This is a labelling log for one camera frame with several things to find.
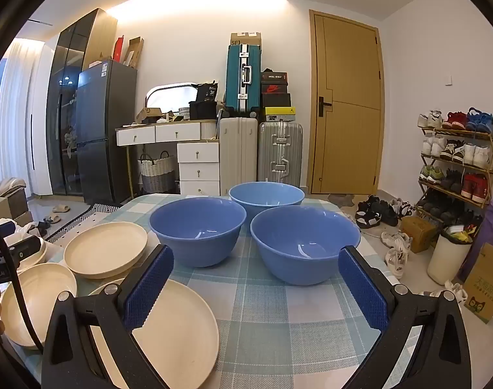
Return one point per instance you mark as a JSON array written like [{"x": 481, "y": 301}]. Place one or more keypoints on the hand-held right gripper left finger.
[{"x": 149, "y": 287}]

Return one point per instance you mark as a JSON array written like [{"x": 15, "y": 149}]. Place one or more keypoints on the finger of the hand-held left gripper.
[
  {"x": 27, "y": 249},
  {"x": 6, "y": 227}
]

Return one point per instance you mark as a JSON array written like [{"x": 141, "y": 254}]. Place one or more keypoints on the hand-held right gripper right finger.
[{"x": 364, "y": 291}]

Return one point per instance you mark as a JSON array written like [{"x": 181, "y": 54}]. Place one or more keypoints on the blue bowl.
[
  {"x": 266, "y": 196},
  {"x": 303, "y": 231},
  {"x": 198, "y": 219}
]

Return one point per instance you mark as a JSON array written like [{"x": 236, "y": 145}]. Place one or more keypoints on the white bubble wrap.
[{"x": 23, "y": 233}]

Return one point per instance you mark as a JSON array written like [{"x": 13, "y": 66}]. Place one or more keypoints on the brown cardboard boxes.
[{"x": 11, "y": 210}]

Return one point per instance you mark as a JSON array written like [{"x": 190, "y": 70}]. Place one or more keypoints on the small cream plate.
[{"x": 35, "y": 266}]

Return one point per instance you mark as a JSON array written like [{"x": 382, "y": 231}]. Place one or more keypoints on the black shoe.
[{"x": 41, "y": 225}]

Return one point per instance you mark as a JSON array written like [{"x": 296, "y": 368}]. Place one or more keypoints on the beige slipper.
[
  {"x": 52, "y": 219},
  {"x": 61, "y": 208}
]

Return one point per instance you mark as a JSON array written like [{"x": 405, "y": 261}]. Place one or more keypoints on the cream sofa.
[{"x": 7, "y": 186}]

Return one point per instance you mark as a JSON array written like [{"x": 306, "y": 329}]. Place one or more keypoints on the white dotted rug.
[{"x": 84, "y": 219}]

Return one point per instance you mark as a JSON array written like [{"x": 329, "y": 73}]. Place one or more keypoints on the scattered sneakers group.
[{"x": 370, "y": 212}]

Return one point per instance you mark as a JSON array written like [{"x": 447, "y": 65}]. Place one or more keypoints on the small brown cardboard box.
[{"x": 419, "y": 233}]

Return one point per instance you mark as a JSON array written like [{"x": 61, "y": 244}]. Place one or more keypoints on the white trash bin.
[{"x": 447, "y": 259}]

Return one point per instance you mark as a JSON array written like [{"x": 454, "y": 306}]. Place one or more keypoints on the grey door mat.
[{"x": 340, "y": 199}]

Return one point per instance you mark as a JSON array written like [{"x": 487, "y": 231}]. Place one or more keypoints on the teal checked tablecloth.
[{"x": 271, "y": 332}]

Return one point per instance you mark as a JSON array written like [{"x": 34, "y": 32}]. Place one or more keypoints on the white wardrobe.
[{"x": 41, "y": 129}]

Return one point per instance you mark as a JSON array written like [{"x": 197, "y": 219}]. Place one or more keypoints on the woven laundry basket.
[{"x": 157, "y": 174}]

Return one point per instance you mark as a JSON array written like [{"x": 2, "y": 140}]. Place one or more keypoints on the white curtain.
[{"x": 15, "y": 109}]

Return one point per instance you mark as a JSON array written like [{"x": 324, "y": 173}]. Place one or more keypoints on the dark grey refrigerator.
[{"x": 104, "y": 129}]

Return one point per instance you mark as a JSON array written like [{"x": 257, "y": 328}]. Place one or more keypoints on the white dressing table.
[{"x": 198, "y": 158}]

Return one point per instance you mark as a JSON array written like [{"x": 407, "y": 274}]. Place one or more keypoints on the white suitcase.
[{"x": 238, "y": 154}]

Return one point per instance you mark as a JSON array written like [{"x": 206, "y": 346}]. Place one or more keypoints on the silver suitcase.
[{"x": 281, "y": 150}]

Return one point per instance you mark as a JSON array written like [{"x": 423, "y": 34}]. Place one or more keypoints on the tall glass door cabinet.
[{"x": 68, "y": 69}]

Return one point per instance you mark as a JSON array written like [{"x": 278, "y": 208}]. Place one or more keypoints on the open cardboard box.
[{"x": 149, "y": 115}]

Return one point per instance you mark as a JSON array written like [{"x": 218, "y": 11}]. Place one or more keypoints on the striped round container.
[{"x": 184, "y": 112}]

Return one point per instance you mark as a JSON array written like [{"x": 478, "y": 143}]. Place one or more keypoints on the gold shoe rack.
[{"x": 461, "y": 134}]

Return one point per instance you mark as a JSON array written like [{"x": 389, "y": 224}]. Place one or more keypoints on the black bag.
[{"x": 204, "y": 107}]

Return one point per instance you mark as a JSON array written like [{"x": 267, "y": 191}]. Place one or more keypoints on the arched mirror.
[{"x": 169, "y": 97}]

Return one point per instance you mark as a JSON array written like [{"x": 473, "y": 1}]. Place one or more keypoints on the group of assorted shoes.
[{"x": 453, "y": 119}]

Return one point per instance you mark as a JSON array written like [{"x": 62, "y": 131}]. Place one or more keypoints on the wooden door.
[{"x": 348, "y": 89}]

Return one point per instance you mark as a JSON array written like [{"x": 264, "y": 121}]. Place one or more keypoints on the red flat box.
[{"x": 119, "y": 48}]

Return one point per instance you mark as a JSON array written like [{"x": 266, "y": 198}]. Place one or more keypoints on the tall cardboard packaging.
[{"x": 135, "y": 52}]

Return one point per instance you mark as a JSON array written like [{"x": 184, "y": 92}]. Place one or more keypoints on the teal suitcase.
[{"x": 236, "y": 81}]

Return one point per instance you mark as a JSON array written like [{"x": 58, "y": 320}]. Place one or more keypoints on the black box red print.
[{"x": 275, "y": 77}]

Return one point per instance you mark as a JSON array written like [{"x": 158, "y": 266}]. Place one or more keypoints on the flat cardboard box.
[{"x": 246, "y": 39}]

